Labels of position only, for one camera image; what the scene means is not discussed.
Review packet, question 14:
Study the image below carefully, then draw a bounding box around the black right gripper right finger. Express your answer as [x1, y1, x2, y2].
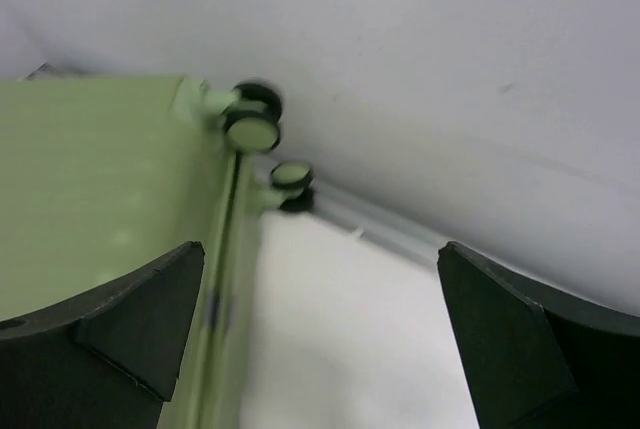
[437, 242, 639, 428]

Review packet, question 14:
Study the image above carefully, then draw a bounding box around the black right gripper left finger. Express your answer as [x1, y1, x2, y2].
[1, 242, 205, 428]

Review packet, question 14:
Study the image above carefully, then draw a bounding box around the green suitcase blue lining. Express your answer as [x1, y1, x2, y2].
[1, 76, 313, 428]

